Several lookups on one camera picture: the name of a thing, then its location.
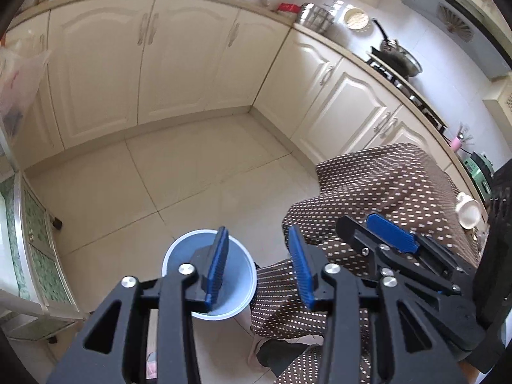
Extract pink utensil holder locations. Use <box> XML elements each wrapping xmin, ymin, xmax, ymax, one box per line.
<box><xmin>450</xmin><ymin>122</ymin><xmax>475</xmax><ymax>153</ymax></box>

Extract black burner stand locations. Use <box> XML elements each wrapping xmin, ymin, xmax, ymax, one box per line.
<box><xmin>366</xmin><ymin>48</ymin><xmax>401</xmax><ymax>85</ymax></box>

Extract clear plastic bag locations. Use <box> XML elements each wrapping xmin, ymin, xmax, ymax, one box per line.
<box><xmin>0</xmin><ymin>46</ymin><xmax>53</xmax><ymax>117</ymax></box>

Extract blue plastic waste bin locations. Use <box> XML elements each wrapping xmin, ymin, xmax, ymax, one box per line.
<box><xmin>161</xmin><ymin>229</ymin><xmax>258</xmax><ymax>321</ymax></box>

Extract metal shelf with green panels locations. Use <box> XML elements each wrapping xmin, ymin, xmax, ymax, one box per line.
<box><xmin>0</xmin><ymin>144</ymin><xmax>87</xmax><ymax>345</ymax></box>

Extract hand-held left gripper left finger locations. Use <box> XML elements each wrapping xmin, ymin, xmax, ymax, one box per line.
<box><xmin>46</xmin><ymin>226</ymin><xmax>230</xmax><ymax>384</ymax></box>

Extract wok with lid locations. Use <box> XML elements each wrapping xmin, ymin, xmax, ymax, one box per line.
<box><xmin>368</xmin><ymin>19</ymin><xmax>424</xmax><ymax>79</ymax></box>

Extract white cup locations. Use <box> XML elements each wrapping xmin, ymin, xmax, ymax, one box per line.
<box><xmin>455</xmin><ymin>192</ymin><xmax>483</xmax><ymax>229</ymax></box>

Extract lattice door wall cabinet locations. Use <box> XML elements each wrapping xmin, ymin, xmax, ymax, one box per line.
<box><xmin>482</xmin><ymin>84</ymin><xmax>512</xmax><ymax>137</ymax></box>

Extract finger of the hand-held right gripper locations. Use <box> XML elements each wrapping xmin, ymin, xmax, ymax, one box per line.
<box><xmin>365</xmin><ymin>213</ymin><xmax>469</xmax><ymax>279</ymax></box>
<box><xmin>335</xmin><ymin>215</ymin><xmax>409</xmax><ymax>279</ymax></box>

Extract cream dotted colander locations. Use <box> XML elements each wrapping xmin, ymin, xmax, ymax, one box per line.
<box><xmin>345</xmin><ymin>8</ymin><xmax>371</xmax><ymax>30</ymax></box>

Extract brown polka dot tablecloth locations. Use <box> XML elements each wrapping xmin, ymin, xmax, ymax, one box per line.
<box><xmin>250</xmin><ymin>143</ymin><xmax>491</xmax><ymax>384</ymax></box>

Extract cream base cabinets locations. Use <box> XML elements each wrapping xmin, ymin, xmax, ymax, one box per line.
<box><xmin>0</xmin><ymin>0</ymin><xmax>489</xmax><ymax>209</ymax></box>

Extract green electric cooker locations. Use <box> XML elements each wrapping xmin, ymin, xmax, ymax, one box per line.
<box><xmin>460</xmin><ymin>151</ymin><xmax>495</xmax><ymax>205</ymax></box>

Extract black glass gas hob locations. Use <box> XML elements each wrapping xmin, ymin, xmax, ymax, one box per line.
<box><xmin>366</xmin><ymin>58</ymin><xmax>449</xmax><ymax>133</ymax></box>

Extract stainless steamer pot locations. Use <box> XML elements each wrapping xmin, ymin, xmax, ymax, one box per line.
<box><xmin>296</xmin><ymin>2</ymin><xmax>335</xmax><ymax>33</ymax></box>

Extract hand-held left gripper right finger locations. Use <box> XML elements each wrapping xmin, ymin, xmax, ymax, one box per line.
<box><xmin>287</xmin><ymin>225</ymin><xmax>469</xmax><ymax>384</ymax></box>

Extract range hood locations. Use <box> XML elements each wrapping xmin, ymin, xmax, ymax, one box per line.
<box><xmin>394</xmin><ymin>0</ymin><xmax>512</xmax><ymax>83</ymax></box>

